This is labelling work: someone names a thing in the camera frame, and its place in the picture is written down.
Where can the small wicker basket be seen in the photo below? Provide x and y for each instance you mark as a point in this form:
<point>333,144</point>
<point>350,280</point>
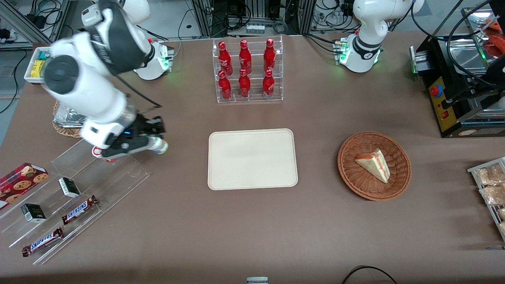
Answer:
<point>65,132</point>

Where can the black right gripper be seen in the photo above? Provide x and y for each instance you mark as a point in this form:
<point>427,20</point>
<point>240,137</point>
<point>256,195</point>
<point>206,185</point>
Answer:
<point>144,126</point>

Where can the clear acrylic stepped display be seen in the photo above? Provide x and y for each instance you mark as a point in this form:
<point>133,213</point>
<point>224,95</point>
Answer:
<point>118,177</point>

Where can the yellow snack packet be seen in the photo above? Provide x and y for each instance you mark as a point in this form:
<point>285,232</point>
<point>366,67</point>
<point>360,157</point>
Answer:
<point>37,68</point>

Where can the green gum container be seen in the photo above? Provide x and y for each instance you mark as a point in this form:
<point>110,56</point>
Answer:
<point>159,146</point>

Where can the round brown wicker basket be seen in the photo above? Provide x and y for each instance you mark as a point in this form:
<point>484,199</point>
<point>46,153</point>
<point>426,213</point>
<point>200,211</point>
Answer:
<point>355,177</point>

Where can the clear acrylic bottle rack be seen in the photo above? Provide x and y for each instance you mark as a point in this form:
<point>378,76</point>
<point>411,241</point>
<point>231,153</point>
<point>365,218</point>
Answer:
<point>254,99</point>

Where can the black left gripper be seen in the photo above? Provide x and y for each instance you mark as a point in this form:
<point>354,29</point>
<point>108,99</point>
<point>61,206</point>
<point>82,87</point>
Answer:
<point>492,73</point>

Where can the cream plastic tray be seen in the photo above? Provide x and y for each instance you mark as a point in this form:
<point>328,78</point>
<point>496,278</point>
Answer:
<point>252,159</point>

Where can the white plastic snack box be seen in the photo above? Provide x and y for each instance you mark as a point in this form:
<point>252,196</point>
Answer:
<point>28,73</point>

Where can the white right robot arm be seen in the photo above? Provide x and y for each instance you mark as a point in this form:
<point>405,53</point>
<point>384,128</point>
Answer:
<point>90,90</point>

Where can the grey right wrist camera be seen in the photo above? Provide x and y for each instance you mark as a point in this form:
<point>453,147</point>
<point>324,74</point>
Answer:
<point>126,148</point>

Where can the triangular wrapped sandwich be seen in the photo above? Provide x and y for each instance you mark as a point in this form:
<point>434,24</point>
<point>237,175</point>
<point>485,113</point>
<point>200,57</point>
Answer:
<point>375,163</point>

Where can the small grey white device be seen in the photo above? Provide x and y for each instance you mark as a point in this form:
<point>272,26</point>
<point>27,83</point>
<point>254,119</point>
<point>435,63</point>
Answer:
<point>257,280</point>

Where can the teal snack packet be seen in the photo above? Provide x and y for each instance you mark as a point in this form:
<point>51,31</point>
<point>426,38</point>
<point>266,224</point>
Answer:
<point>44,55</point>

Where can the silver foil bag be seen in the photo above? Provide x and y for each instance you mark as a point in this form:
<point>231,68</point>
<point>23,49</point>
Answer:
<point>65,118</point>

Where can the brown Snickers bar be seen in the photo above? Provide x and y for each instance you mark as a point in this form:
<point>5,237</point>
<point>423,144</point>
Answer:
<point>42,242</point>
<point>79,210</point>

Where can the red cola bottle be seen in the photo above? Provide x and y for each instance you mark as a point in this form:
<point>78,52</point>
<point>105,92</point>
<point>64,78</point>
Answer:
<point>245,57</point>
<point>225,58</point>
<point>268,85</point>
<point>225,86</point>
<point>244,85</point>
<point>269,55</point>

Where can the clear bag of crackers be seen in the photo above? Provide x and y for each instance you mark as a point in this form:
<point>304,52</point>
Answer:
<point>489,176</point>
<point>503,228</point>
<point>493,195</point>
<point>502,213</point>

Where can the red white yogurt cup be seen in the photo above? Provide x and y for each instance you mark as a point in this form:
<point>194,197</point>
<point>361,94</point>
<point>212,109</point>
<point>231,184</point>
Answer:
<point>110,159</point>

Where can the small black box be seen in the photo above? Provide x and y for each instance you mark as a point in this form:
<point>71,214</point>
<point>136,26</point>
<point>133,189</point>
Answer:
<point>69,187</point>
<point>33,213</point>

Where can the white power strip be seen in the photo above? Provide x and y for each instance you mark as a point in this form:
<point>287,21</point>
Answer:
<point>255,28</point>

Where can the blue flat strip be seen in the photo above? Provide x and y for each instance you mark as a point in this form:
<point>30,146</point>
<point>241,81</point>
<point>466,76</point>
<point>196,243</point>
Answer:
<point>495,248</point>

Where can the red cookie box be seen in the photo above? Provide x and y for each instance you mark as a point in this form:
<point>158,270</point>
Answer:
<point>19,181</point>

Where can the orange red food piece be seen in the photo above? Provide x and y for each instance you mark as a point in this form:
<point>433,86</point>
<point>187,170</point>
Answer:
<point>495,41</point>

